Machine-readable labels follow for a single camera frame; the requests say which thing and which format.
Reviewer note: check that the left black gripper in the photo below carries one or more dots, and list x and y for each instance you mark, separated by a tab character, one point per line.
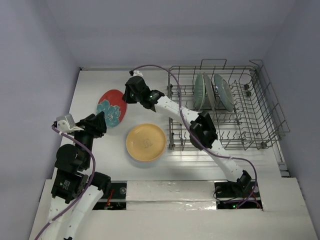
94	123

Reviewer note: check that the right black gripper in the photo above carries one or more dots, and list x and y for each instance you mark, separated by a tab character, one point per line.
131	93

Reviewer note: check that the white plate with floral face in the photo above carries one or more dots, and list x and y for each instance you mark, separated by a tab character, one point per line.
113	107

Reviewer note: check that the yellow plate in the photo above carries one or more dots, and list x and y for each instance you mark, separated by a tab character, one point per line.
146	139

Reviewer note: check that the green plate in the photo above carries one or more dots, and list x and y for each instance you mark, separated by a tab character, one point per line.
199	92

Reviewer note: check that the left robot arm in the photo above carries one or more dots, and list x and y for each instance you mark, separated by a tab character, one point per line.
77	186

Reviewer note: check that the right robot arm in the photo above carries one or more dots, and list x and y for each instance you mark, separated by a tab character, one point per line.
202	132

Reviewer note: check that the grey plate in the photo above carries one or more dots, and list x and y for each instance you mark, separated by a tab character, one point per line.
210	91

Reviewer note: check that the blue patterned plate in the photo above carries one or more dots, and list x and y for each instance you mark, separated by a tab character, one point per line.
224	92

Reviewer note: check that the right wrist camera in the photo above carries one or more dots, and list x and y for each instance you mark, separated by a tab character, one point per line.
136	73

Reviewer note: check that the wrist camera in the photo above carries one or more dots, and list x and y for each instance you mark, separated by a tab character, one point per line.
136	73
66	124

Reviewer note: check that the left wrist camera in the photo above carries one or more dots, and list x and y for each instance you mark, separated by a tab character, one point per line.
66	124

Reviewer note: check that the metal wire dish rack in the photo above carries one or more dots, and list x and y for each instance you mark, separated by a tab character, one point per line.
257	120

